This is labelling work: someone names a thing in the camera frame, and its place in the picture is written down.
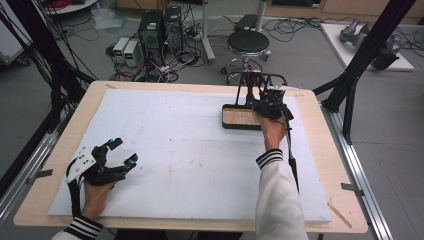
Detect grey robot part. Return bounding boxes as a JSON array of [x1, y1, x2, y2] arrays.
[[339, 17, 372, 48], [370, 34, 403, 71]]

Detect person's right hand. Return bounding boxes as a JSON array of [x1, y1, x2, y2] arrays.
[[259, 114, 288, 153]]

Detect grey metal bracket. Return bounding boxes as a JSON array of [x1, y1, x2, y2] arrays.
[[340, 182, 365, 198], [25, 168, 54, 185]]

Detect black computer tower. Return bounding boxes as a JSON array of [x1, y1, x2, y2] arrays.
[[163, 5, 185, 53], [137, 9, 165, 65]]

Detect white round table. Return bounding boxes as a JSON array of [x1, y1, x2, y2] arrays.
[[42, 0, 99, 16]]

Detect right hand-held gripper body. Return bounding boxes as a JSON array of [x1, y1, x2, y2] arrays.
[[251, 84, 302, 122]]

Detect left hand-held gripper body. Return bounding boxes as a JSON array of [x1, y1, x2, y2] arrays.
[[64, 144, 130, 187]]

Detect white foam board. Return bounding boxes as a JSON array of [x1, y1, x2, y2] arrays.
[[48, 88, 333, 224]]

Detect black metal frame post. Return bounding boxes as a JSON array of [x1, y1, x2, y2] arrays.
[[312, 0, 418, 145], [5, 0, 96, 134]]

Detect aluminium rail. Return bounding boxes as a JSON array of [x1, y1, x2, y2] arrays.
[[320, 102, 395, 240], [0, 109, 69, 219]]

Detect flat black box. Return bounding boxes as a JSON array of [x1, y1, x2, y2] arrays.
[[234, 13, 260, 32]]

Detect white bench power supply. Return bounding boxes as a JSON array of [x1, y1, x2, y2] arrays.
[[112, 36, 130, 63], [123, 40, 141, 68]]

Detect clear plastic bag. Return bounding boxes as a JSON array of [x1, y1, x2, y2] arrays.
[[90, 5, 129, 32]]

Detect black round stool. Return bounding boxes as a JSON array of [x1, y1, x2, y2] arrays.
[[220, 29, 273, 85]]

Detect thin wooden stick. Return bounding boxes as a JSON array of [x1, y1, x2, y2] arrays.
[[327, 202, 353, 230]]

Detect white floor board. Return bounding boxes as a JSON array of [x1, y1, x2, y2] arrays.
[[319, 22, 416, 73]]

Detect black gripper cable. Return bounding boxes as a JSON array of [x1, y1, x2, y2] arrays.
[[279, 99, 301, 195], [68, 179, 83, 218]]

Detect tangle of floor cables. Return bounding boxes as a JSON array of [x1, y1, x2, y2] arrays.
[[105, 6, 208, 84]]

